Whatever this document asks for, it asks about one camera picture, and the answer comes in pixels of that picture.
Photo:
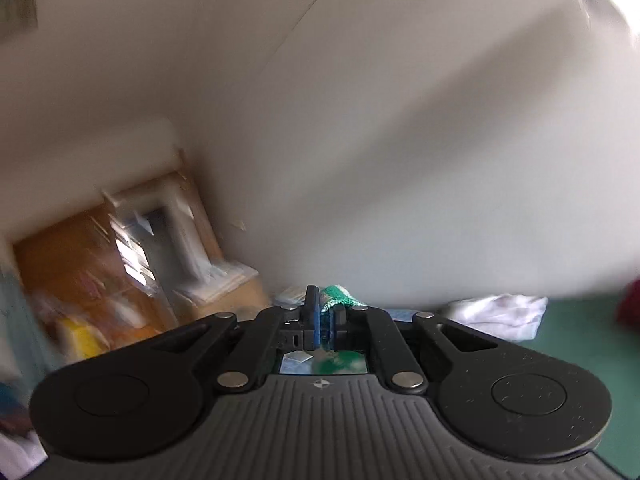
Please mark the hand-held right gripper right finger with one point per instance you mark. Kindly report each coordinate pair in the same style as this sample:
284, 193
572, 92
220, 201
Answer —
339, 330

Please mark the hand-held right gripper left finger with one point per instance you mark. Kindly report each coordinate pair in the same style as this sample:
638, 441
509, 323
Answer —
314, 325

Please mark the yellow object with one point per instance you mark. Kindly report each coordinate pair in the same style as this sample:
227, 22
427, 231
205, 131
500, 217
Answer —
82, 335

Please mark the brown wooden furniture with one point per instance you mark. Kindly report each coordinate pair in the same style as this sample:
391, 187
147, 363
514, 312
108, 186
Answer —
65, 260

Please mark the dark red garment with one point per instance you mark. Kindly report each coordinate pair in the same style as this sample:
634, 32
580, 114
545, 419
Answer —
631, 310

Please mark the white paper stack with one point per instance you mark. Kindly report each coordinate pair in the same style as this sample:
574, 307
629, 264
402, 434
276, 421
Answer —
220, 280

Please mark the green white striped shirt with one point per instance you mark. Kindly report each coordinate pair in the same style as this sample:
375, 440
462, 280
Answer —
337, 295

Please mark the white folded cloth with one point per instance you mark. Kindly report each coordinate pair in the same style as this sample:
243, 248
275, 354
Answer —
500, 312

